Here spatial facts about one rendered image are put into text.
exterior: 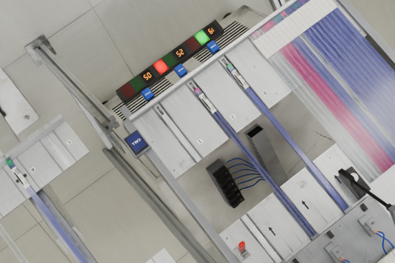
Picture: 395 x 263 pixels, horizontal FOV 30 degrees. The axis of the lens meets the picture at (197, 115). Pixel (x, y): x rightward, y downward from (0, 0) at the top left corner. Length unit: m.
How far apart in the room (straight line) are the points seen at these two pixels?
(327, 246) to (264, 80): 0.47
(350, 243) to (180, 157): 0.48
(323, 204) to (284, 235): 0.13
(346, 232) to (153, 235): 1.39
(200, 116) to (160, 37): 0.84
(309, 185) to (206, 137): 0.29
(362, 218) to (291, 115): 0.59
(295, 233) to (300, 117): 0.57
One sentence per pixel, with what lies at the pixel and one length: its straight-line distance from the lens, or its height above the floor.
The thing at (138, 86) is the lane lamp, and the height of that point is 0.66.
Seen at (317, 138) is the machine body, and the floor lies 0.62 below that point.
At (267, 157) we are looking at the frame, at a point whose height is 0.66.
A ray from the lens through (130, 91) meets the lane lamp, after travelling 1.98.
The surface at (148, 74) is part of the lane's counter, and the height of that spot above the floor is 0.65.
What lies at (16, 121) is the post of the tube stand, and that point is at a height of 0.01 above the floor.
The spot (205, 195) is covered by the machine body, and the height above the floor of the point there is 0.62.
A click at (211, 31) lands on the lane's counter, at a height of 0.66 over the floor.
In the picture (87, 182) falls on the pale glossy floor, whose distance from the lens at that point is 2.86.
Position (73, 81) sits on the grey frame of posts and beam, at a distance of 2.25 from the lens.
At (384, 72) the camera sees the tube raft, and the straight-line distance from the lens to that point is 2.04.
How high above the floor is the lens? 2.33
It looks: 53 degrees down
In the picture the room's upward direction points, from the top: 130 degrees clockwise
